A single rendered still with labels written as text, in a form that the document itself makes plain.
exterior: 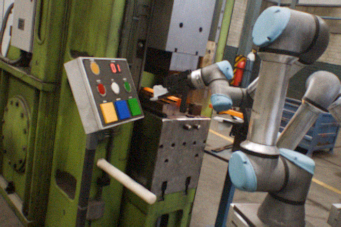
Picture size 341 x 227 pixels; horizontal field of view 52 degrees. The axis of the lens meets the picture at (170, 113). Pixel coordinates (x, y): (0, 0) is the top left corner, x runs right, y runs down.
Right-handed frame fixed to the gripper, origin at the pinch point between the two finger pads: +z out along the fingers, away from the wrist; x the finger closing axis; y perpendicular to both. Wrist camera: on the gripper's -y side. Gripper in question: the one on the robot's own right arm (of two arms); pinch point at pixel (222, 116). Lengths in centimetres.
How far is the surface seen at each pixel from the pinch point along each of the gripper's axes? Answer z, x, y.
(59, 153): 83, -42, 47
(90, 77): 11, -69, -13
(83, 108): 10, -71, -2
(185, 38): 30.7, -5.4, -34.2
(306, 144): 115, 367, 83
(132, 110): 12.7, -45.9, 0.2
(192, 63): 30.7, 3.4, -21.4
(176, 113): 30.7, -1.7, 7.2
